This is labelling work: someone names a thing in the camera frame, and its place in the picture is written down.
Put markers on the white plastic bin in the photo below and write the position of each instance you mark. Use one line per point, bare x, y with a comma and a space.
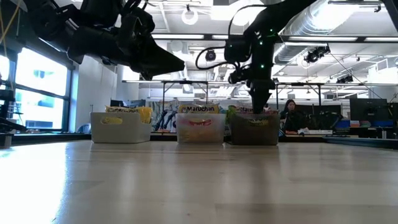
200, 130

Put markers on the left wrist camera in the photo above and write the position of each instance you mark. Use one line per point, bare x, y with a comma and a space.
140, 23

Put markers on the black ceiling spotlight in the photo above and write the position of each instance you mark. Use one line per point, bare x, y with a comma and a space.
315, 54

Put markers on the window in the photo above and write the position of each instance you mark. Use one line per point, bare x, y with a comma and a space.
37, 102

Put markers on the yellow chicken ramen pack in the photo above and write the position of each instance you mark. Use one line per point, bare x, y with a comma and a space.
121, 109
145, 113

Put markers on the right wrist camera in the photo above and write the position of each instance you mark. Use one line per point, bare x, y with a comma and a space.
237, 76

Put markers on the ceiling light bar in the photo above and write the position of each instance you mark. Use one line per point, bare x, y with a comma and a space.
177, 36

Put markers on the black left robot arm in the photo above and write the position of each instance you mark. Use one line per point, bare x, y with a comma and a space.
62, 21

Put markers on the blue storage box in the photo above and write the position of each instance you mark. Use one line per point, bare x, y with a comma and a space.
342, 124

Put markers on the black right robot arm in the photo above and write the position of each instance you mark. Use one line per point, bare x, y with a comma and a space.
273, 18

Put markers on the beige plastic bin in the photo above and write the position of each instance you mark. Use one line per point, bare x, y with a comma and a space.
121, 130

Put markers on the black metal frame stand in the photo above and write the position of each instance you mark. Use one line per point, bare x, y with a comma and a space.
298, 84
185, 82

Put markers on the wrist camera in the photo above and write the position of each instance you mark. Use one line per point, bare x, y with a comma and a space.
237, 76
140, 23

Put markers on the person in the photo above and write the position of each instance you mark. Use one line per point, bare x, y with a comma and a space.
290, 115

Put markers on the black ceiling camera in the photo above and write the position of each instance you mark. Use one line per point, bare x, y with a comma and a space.
210, 55

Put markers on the grey plastic bin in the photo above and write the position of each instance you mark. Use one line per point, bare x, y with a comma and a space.
255, 133

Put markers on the black monitor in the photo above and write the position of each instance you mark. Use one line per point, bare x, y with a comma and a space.
326, 115
368, 109
116, 103

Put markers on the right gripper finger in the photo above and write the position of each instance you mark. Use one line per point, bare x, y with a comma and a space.
265, 101
254, 102

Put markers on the black aluminium table frame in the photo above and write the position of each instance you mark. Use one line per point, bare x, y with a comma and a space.
46, 138

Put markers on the black background robot arm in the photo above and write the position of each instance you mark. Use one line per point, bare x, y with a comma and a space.
163, 119

